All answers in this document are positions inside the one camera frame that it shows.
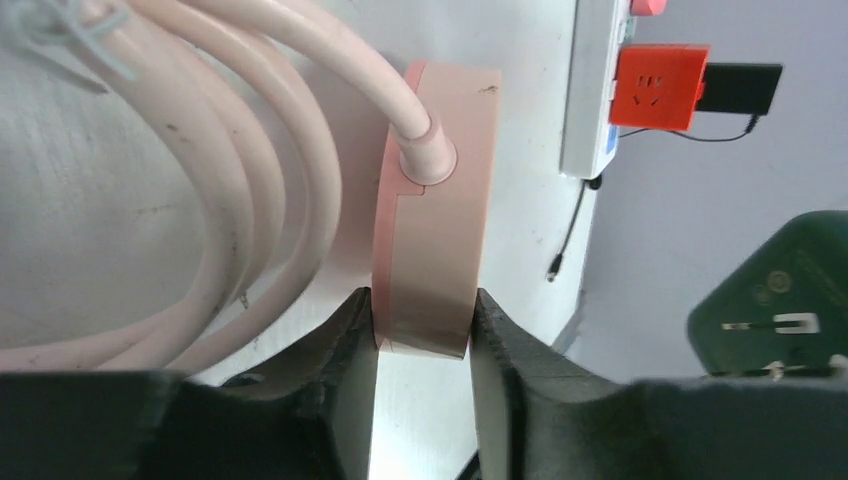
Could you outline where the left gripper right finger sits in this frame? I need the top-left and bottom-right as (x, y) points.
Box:
(470, 291), (847, 479)

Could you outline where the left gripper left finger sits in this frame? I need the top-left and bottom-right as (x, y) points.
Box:
(1, 287), (378, 479)

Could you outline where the pink round power strip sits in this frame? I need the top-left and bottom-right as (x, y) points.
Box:
(371, 61), (502, 358)

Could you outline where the green patterned cube adapter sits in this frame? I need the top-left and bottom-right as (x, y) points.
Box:
(687, 210), (847, 376)

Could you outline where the red plug adapter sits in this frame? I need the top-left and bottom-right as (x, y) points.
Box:
(609, 44), (710, 131)

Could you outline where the black plug adapter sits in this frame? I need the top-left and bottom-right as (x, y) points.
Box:
(696, 62), (783, 116)

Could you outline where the pink plug adapter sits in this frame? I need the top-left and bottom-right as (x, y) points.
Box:
(630, 0), (667, 17)

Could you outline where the white long power strip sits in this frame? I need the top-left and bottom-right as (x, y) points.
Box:
(561, 0), (631, 180)

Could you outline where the pink coiled cable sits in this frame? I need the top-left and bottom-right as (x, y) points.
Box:
(0, 0), (458, 372)

